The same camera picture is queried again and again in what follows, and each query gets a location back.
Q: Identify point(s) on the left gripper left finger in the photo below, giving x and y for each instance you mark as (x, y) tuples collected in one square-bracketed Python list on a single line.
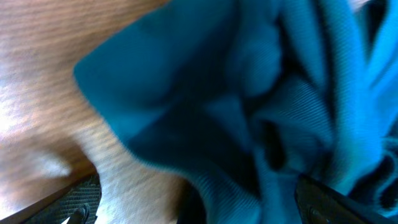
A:
[(191, 210)]

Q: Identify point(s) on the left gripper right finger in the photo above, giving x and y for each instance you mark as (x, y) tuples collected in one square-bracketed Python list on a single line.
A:
[(319, 204)]

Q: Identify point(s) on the blue t-shirt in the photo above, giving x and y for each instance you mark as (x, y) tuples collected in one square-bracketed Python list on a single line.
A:
[(241, 97)]

